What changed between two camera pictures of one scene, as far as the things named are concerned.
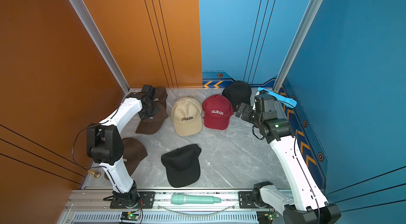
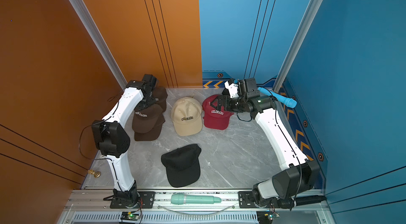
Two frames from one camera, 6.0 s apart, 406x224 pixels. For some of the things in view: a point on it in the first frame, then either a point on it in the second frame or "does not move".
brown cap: [151, 125] -> [153, 134]
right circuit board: [267, 216] does not move
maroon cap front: [217, 110] does not move
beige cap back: [186, 116] does not move
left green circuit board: [129, 215] does not move
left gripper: [144, 116] -> [142, 106]
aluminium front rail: [88, 207] does not move
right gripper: [239, 111] -> [228, 104]
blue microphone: [289, 102] does not move
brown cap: [134, 153] -> [145, 119]
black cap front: [182, 165] does not move
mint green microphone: [179, 199] does not move
